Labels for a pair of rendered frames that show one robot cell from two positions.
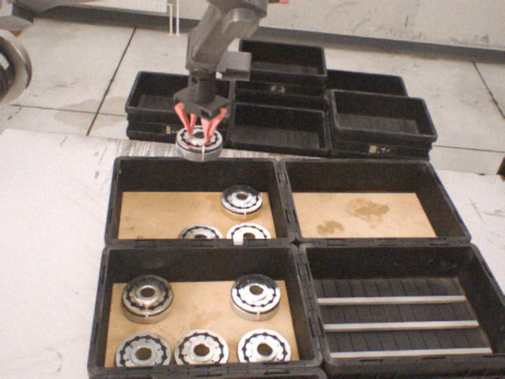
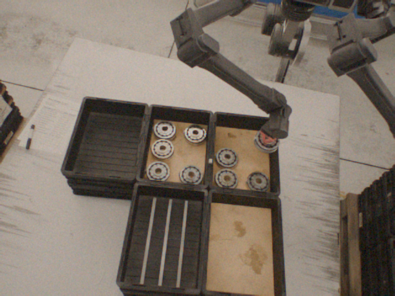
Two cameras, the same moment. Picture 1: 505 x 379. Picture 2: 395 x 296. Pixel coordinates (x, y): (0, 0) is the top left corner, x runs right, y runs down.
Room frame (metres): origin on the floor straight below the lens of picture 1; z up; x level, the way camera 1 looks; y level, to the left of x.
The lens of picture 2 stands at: (0.89, -0.72, 2.24)
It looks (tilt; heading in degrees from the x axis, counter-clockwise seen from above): 59 degrees down; 96
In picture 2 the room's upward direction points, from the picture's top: 10 degrees clockwise
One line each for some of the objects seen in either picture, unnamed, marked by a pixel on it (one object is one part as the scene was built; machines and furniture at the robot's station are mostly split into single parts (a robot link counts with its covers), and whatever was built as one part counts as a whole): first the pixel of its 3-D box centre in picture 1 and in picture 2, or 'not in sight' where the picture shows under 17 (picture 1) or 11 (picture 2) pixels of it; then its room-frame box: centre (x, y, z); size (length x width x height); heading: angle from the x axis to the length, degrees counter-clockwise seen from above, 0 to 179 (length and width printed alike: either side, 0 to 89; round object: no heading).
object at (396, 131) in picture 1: (369, 157); not in sight; (2.04, -0.48, 0.37); 0.40 x 0.30 x 0.45; 92
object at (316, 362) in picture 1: (204, 304); (177, 144); (0.71, 0.06, 0.92); 0.40 x 0.30 x 0.02; 100
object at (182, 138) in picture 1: (199, 137); (268, 139); (1.07, 0.13, 1.04); 0.10 x 0.10 x 0.01
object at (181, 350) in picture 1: (201, 352); (162, 148); (0.64, 0.06, 0.86); 0.10 x 0.10 x 0.01
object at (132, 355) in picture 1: (143, 354); (165, 129); (0.62, 0.16, 0.86); 0.05 x 0.05 x 0.01
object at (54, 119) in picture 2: not in sight; (52, 122); (0.04, 0.13, 0.70); 0.33 x 0.23 x 0.01; 92
